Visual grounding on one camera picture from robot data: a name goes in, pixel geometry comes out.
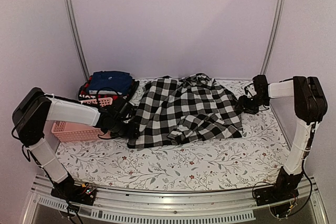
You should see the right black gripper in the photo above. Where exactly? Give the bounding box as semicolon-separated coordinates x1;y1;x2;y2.
235;94;269;115

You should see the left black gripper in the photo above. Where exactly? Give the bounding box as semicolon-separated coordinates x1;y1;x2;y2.
110;119;140;139

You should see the black white checkered cloth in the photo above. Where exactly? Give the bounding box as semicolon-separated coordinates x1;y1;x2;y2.
127;73;243;149

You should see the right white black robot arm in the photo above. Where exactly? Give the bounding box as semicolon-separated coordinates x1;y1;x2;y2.
235;75;328;206

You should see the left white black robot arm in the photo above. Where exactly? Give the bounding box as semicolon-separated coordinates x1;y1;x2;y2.
11;87;139;206

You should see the pink plastic laundry basket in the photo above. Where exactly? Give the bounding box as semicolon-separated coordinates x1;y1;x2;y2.
47;98;102;142

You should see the red black plaid shirt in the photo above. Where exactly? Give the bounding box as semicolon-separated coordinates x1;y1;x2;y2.
78;76;140;101

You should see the floral patterned table mat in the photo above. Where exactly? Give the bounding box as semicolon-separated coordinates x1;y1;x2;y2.
48;77;293;191

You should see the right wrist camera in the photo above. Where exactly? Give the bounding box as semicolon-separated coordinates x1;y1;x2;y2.
244;83;257;98

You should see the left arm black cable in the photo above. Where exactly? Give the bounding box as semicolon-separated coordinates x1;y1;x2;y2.
96;87;132;120

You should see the front aluminium rail base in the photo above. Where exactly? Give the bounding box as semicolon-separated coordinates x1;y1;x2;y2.
21;175;330;223

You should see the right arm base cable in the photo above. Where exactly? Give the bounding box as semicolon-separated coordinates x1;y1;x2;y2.
251;174;318;219

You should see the right aluminium frame post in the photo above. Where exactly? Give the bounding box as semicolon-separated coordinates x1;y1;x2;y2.
260;0;285;75

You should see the aluminium frame post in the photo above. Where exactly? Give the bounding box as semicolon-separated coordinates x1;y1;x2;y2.
64;0;90;80
260;0;285;75

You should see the left aluminium frame post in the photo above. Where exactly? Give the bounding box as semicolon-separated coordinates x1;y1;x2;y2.
64;0;90;80

